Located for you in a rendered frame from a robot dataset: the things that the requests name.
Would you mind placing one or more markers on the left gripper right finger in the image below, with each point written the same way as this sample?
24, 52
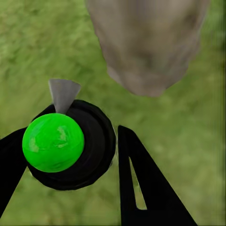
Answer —
164, 208

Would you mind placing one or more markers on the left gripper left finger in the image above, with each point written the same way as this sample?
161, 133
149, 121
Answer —
12, 166

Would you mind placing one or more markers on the pesticide atomizer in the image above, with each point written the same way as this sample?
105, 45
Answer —
71, 143

